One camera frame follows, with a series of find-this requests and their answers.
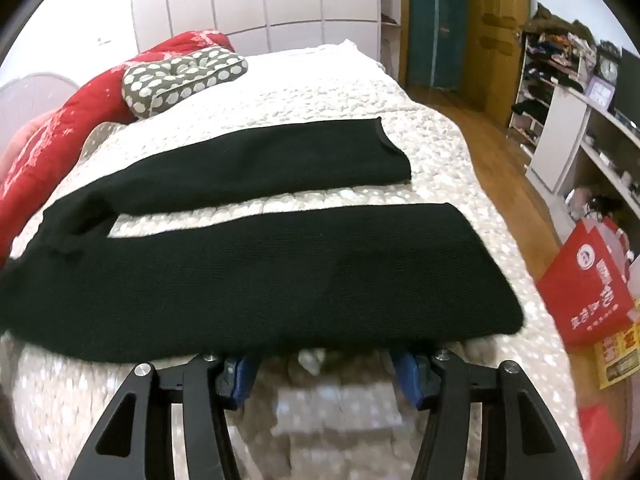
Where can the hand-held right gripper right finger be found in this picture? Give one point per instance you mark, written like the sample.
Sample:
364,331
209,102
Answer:
407,377

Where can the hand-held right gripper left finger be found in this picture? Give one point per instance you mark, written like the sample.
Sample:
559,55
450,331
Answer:
242,380

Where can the black pants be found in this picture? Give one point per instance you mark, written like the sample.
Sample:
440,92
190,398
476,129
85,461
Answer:
280,280

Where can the red paper bag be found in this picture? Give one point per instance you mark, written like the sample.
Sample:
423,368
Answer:
585,285

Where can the red flat box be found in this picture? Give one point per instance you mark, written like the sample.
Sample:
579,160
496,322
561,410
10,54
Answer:
600,435

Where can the yellow printed box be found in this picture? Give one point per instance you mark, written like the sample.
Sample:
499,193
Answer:
620,355

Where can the white desk shelf unit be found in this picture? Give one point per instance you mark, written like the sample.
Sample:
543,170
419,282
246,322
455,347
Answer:
565,140

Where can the cream quilted bed cover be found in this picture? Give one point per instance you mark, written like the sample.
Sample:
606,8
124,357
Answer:
310,90

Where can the red quilted blanket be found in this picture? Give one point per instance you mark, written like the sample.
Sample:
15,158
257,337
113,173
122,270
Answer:
50,145

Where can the grey polka dot cushion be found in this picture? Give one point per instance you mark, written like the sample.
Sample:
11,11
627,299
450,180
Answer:
185,80

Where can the white shoe rack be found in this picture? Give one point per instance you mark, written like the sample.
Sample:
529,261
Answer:
545,75

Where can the white electric fan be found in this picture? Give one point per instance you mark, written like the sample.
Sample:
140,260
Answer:
30,102

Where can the wooden door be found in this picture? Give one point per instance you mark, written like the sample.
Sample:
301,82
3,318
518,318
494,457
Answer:
495,35

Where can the teal curtain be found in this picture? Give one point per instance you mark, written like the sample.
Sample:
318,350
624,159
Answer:
437,25

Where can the white open shelf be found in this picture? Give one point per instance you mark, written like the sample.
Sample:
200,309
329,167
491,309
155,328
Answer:
390,15

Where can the black monitor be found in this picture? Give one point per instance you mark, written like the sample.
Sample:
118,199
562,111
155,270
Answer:
630,85

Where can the dark table clock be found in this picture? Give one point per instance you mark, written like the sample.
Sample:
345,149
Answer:
608,67

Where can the purple picture frame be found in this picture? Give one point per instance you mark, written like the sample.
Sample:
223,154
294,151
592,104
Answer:
599,92

